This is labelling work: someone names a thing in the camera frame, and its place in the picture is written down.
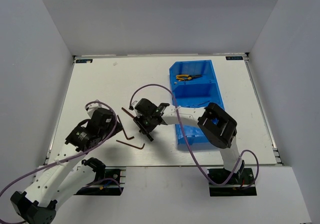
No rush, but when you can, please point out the green black small screwdriver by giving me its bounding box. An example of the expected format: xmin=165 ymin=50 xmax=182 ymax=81
xmin=147 ymin=134 xmax=154 ymax=141

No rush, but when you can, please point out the brown hex key long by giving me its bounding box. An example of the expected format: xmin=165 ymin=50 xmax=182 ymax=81
xmin=115 ymin=140 xmax=145 ymax=150

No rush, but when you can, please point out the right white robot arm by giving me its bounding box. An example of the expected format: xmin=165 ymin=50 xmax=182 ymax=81
xmin=129 ymin=98 xmax=244 ymax=186

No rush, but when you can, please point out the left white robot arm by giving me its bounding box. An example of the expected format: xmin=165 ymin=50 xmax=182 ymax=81
xmin=10 ymin=107 xmax=122 ymax=223

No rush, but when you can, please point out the brown hex key under pliers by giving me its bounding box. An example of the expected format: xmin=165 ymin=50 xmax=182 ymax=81
xmin=121 ymin=107 xmax=135 ymax=119

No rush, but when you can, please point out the brown hex key short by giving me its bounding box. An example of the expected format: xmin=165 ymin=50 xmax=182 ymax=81
xmin=117 ymin=115 xmax=134 ymax=140

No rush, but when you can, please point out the blue plastic bin near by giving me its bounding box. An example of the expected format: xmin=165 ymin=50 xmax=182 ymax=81
xmin=172 ymin=106 xmax=228 ymax=149

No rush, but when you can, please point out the blue plastic bin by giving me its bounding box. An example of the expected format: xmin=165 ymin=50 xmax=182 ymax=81
xmin=172 ymin=106 xmax=228 ymax=149
xmin=169 ymin=60 xmax=224 ymax=108

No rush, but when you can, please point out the blue plastic bin far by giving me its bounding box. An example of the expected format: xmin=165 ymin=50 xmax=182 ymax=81
xmin=169 ymin=60 xmax=224 ymax=108

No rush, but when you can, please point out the left corner label sticker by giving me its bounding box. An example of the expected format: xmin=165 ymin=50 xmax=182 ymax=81
xmin=75 ymin=59 xmax=93 ymax=64

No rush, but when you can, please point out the corner label sticker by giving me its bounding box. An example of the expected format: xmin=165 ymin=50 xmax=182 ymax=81
xmin=226 ymin=56 xmax=244 ymax=61
xmin=75 ymin=59 xmax=93 ymax=64

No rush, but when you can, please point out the right corner label sticker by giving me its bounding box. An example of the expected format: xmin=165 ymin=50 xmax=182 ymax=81
xmin=226 ymin=56 xmax=244 ymax=61

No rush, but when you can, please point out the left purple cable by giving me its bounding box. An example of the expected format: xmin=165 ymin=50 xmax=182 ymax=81
xmin=0 ymin=100 xmax=123 ymax=222

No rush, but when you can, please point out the purple cable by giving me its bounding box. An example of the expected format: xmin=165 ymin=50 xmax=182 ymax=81
xmin=0 ymin=100 xmax=123 ymax=222
xmin=128 ymin=84 xmax=260 ymax=191

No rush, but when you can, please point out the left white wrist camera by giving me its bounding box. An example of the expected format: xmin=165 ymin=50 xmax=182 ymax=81
xmin=85 ymin=100 xmax=102 ymax=118

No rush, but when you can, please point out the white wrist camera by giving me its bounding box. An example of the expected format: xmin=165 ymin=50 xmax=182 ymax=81
xmin=129 ymin=102 xmax=137 ymax=113
xmin=85 ymin=100 xmax=102 ymax=118

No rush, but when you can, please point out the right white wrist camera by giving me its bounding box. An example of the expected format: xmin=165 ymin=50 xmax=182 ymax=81
xmin=129 ymin=102 xmax=137 ymax=113

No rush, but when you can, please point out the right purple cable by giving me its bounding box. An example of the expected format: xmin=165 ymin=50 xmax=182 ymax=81
xmin=128 ymin=84 xmax=260 ymax=191

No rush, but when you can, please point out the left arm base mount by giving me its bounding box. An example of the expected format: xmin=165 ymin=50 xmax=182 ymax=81
xmin=75 ymin=158 xmax=126 ymax=196

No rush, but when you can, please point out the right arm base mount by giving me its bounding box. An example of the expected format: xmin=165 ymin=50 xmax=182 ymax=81
xmin=207 ymin=168 xmax=257 ymax=197

